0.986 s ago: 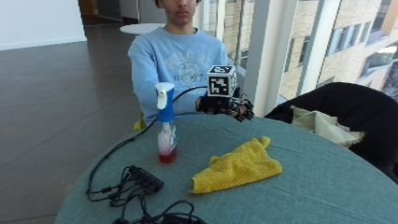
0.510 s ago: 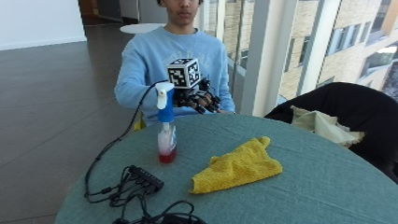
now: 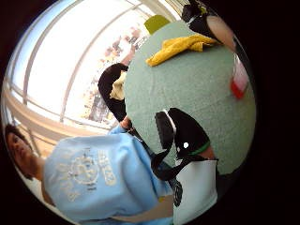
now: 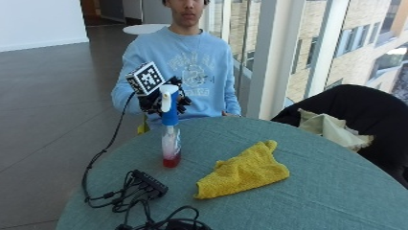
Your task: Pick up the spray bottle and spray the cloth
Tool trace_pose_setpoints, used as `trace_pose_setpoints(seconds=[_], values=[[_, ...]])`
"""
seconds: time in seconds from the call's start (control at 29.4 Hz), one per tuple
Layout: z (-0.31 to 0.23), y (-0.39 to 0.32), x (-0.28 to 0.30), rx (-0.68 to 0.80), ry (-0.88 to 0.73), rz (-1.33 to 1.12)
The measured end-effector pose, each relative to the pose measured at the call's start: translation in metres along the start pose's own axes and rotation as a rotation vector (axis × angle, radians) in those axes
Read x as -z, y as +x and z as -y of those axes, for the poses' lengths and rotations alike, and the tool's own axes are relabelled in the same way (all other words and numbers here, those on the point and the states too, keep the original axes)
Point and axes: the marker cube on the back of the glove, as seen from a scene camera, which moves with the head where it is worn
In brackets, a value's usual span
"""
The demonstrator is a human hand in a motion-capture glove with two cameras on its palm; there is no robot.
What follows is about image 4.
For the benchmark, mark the spray bottle with red liquid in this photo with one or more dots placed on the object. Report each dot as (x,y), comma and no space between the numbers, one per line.
(171,121)

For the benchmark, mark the white marker cube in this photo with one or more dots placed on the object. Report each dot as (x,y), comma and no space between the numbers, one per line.
(147,78)

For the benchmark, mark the yellow chair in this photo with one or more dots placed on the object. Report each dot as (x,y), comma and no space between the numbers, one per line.
(143,126)

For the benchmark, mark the the person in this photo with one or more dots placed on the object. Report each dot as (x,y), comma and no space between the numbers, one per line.
(200,57)

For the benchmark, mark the white round table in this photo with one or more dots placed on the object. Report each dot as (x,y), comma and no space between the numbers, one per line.
(144,28)

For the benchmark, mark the white window pillar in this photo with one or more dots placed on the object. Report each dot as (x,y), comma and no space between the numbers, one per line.
(272,57)

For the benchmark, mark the yellow microfibre cloth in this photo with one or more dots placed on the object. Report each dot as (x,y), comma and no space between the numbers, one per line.
(245,172)

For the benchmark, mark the black usb hub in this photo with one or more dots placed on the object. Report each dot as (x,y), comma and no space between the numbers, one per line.
(150,183)

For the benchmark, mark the cream cloth bag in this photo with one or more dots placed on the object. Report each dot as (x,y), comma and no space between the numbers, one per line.
(332,129)

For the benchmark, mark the black device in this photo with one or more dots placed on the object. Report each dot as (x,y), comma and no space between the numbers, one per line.
(187,225)

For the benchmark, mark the black chair with jacket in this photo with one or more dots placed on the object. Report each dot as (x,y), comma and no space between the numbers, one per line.
(366,115)

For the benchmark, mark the slim white window post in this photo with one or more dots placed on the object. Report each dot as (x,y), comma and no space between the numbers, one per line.
(325,44)

